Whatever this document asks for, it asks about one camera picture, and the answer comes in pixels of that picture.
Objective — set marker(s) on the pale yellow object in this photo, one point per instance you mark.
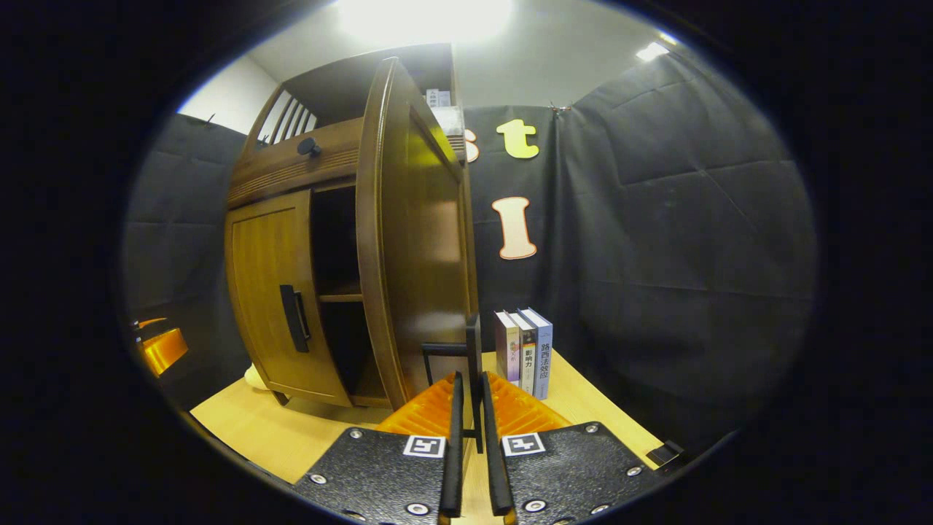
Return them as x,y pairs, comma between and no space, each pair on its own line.
256,378

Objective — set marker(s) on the wooden double-door shoe cabinet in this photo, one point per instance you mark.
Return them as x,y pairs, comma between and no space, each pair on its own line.
335,80

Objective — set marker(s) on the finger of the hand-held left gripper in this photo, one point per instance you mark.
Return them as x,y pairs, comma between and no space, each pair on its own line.
164,350
151,322

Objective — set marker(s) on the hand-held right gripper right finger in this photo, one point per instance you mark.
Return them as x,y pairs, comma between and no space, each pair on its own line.
496,467

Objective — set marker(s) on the small ceiling light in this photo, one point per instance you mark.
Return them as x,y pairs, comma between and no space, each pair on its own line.
652,51

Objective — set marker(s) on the wooden cabinet shelf board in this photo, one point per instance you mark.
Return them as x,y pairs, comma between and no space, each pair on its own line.
341,298

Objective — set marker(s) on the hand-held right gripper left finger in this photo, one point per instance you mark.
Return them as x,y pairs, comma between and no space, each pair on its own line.
453,467

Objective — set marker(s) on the brown grey book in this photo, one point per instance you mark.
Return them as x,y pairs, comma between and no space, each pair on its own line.
528,357

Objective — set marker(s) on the black round drawer knob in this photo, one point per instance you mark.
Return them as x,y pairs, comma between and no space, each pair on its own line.
309,146

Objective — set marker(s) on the wooden shoe cabinet door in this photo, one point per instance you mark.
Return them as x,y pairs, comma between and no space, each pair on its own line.
270,277
423,255

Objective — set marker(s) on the blue grey book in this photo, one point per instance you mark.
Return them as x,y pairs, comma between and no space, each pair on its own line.
543,357

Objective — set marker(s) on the black table clamp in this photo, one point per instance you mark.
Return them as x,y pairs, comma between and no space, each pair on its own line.
667,453

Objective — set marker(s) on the large ceiling light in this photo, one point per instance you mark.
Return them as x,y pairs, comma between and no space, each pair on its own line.
423,18

